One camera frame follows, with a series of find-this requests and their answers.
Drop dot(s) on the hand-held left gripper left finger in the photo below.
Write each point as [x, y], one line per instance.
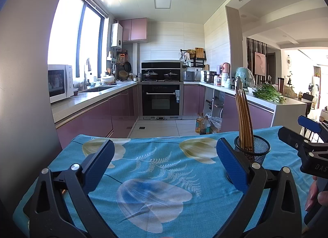
[101, 163]

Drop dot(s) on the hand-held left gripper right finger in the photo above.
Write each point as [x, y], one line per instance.
[230, 161]

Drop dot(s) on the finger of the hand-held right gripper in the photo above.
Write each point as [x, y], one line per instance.
[311, 124]
[292, 138]

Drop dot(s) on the black mesh holder cup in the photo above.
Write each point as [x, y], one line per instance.
[261, 148]

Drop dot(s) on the bunch of wooden chopsticks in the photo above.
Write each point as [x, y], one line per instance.
[243, 125]

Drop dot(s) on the person's right hand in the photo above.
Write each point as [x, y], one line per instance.
[314, 197]

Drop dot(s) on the peninsula white countertop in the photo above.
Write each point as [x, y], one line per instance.
[288, 112]

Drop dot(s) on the black dining chair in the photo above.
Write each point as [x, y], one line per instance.
[307, 97]

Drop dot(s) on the peninsula pink base cabinets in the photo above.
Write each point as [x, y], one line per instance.
[258, 117]

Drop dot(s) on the clear plastic bag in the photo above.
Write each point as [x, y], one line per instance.
[215, 124]

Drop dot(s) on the dark cooking oil bottle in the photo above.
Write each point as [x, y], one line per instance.
[206, 126]

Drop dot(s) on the window-side pink base cabinets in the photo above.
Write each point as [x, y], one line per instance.
[94, 120]

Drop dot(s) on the yellow cooking oil bottle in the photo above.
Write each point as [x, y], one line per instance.
[198, 124]

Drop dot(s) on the brown travel mug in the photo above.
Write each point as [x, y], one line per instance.
[280, 85]

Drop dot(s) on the bunch of leafy greens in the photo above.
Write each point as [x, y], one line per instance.
[269, 93]

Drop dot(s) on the blue floral tablecloth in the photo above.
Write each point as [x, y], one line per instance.
[158, 156]

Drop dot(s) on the window-side white countertop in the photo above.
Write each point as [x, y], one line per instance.
[76, 103]

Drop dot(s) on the kitchen sink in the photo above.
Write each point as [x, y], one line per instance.
[97, 89]

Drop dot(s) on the small dark pot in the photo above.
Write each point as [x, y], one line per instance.
[75, 92]

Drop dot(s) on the steel thermos bottle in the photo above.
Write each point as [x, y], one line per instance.
[238, 83]

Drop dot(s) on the light green air fryer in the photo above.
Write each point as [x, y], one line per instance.
[246, 76]

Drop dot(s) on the red label bottle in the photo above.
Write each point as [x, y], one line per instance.
[219, 80]

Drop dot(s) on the white casserole pot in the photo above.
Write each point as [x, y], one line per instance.
[107, 80]

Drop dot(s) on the black integrated stove oven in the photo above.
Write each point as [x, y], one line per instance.
[161, 102]

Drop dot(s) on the stainless steel stockpot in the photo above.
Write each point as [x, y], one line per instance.
[209, 76]

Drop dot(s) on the steel sink faucet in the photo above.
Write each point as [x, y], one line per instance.
[85, 78]

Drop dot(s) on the white microwave oven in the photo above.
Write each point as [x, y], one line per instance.
[60, 84]

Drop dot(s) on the woven bamboo basket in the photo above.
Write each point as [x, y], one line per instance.
[123, 75]

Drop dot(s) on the pink kettle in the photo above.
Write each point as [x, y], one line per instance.
[225, 68]

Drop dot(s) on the hanging black frying pan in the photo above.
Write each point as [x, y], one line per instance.
[128, 67]

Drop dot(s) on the black lidded pot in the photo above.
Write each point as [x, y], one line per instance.
[171, 75]
[150, 75]

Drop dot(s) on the wooden cutting board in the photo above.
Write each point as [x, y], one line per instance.
[199, 53]

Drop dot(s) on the grey refrigerator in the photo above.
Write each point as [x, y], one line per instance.
[25, 69]

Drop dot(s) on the white water heater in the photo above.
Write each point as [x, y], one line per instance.
[116, 35]

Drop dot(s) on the kitchen window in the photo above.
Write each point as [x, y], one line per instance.
[66, 35]

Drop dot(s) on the square ceiling light panel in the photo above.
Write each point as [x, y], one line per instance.
[162, 0]

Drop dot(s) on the pink wall picture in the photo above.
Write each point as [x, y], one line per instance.
[260, 63]

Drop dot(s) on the black wall rack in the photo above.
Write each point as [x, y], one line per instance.
[198, 61]

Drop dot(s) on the pink wall cabinet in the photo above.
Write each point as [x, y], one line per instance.
[134, 30]

